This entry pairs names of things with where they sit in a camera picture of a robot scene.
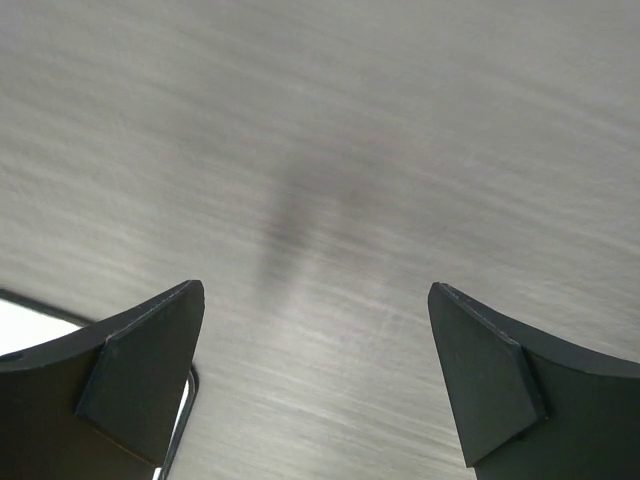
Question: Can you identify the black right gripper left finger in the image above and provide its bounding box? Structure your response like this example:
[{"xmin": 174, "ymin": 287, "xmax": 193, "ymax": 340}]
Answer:
[{"xmin": 1, "ymin": 280, "xmax": 205, "ymax": 479}]

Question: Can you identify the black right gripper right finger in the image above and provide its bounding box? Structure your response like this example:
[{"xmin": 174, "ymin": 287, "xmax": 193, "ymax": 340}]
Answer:
[{"xmin": 428, "ymin": 282, "xmax": 639, "ymax": 479}]

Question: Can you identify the white mat with black border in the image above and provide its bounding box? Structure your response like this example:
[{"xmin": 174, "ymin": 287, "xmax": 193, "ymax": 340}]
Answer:
[{"xmin": 1, "ymin": 289, "xmax": 199, "ymax": 479}]

